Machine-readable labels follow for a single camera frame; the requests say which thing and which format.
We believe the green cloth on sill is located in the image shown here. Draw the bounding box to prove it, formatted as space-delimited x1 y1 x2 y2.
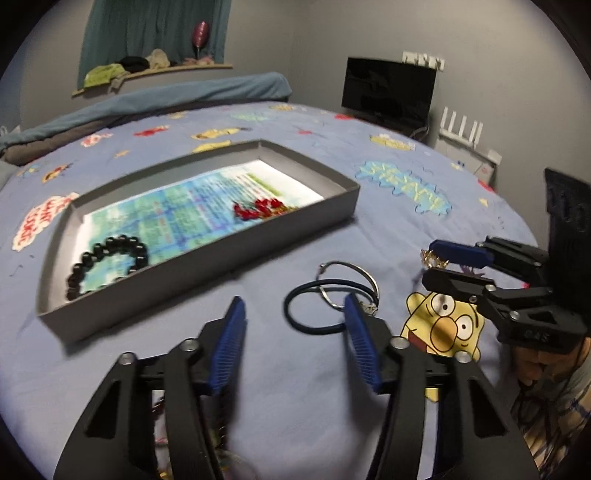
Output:
83 63 128 89

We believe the pink balloon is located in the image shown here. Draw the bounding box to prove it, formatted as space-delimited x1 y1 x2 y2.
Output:
191 21 209 59

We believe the cartoon print blue bedsheet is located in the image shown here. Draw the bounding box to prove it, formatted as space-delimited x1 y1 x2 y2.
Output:
1 103 535 479

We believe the person's right hand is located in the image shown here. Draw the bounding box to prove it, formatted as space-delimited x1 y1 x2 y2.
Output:
511 337 590 400

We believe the black cloth on sill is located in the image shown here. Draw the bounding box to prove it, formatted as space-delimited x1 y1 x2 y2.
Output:
118 56 150 74

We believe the wooden window sill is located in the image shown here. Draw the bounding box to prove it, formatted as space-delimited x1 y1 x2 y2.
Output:
71 62 235 99

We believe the large black bead bracelet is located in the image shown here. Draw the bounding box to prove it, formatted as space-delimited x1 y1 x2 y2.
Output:
65 234 150 302

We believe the colourful printed paper sheet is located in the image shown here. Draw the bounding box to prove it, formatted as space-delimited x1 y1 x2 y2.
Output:
74 158 324 265

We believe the blue folded blanket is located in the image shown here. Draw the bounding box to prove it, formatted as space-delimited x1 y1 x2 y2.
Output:
1 72 293 151

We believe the silver metal bangle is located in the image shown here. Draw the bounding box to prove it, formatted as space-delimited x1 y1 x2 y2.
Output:
315 260 381 315

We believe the beige cloth on sill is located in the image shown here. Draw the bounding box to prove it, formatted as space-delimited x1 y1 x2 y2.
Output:
146 48 170 70

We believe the black tv monitor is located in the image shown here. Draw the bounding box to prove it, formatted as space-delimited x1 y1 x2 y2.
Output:
342 57 437 130

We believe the red bead gold ornament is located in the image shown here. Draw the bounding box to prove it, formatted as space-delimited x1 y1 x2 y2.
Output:
232 197 297 222

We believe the teal window curtain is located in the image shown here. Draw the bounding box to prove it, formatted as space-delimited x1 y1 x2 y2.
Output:
77 0 231 88

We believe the grey shallow cardboard box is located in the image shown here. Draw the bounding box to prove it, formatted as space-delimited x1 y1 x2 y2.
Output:
36 139 360 344

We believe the white wifi router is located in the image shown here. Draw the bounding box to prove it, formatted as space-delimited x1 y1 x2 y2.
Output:
435 107 503 186

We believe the black elastic hair tie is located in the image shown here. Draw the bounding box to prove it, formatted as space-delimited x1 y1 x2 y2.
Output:
282 278 378 335

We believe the white wall hook rack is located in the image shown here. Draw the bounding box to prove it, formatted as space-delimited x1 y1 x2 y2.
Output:
402 51 446 72

